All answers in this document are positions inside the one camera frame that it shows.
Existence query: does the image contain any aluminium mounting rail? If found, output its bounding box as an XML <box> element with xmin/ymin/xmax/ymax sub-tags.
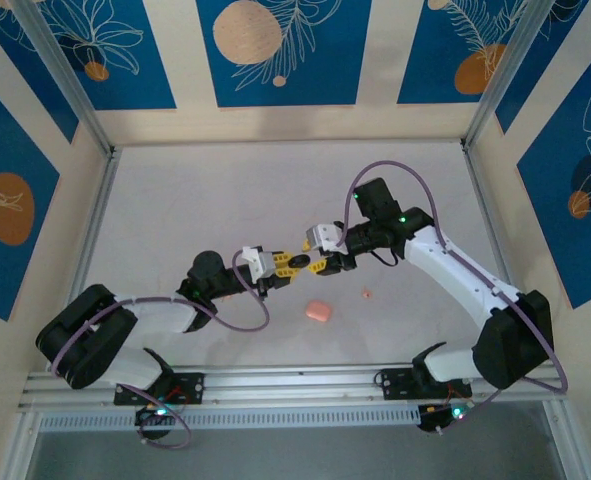
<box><xmin>17</xmin><ymin>367</ymin><xmax>571</xmax><ymax>409</ymax></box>

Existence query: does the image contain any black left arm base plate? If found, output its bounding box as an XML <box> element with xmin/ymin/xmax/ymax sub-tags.
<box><xmin>113</xmin><ymin>372</ymin><xmax>206</xmax><ymax>407</ymax></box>

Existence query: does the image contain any aluminium frame leg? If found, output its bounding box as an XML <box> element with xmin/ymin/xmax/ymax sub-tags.
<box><xmin>542</xmin><ymin>399</ymin><xmax>591</xmax><ymax>480</ymax></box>
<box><xmin>0</xmin><ymin>407</ymin><xmax>41</xmax><ymax>480</ymax></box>

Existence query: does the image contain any black left controller board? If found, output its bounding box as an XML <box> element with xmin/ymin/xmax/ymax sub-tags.
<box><xmin>134</xmin><ymin>404</ymin><xmax>175</xmax><ymax>441</ymax></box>

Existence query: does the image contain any black right controller board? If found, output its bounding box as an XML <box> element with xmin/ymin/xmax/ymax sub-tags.
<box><xmin>417</xmin><ymin>402</ymin><xmax>476</xmax><ymax>436</ymax></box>

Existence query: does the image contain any aluminium side rail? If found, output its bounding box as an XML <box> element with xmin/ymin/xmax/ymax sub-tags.
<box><xmin>462</xmin><ymin>142</ymin><xmax>561</xmax><ymax>371</ymax></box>
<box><xmin>77</xmin><ymin>147</ymin><xmax>124</xmax><ymax>301</ymax></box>

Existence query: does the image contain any thin black wire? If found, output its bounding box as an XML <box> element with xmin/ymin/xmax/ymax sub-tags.
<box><xmin>372</xmin><ymin>248</ymin><xmax>402</xmax><ymax>268</ymax></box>

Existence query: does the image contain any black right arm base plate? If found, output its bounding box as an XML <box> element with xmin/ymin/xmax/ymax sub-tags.
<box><xmin>379</xmin><ymin>368</ymin><xmax>474</xmax><ymax>401</ymax></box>

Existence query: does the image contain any grey slotted cable duct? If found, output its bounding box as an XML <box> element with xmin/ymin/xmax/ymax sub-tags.
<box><xmin>39</xmin><ymin>404</ymin><xmax>476</xmax><ymax>432</ymax></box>

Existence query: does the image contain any black controller board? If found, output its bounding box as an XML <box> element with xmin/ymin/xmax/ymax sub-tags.
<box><xmin>134</xmin><ymin>404</ymin><xmax>175</xmax><ymax>441</ymax></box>
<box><xmin>417</xmin><ymin>402</ymin><xmax>476</xmax><ymax>436</ymax></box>

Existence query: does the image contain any pink earbud charging case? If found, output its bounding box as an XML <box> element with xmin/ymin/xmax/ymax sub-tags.
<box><xmin>305</xmin><ymin>299</ymin><xmax>333</xmax><ymax>323</ymax></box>

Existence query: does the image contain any aluminium frame post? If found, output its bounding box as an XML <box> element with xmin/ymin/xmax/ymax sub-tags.
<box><xmin>462</xmin><ymin>0</ymin><xmax>591</xmax><ymax>154</ymax></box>
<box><xmin>9</xmin><ymin>0</ymin><xmax>119</xmax><ymax>159</ymax></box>

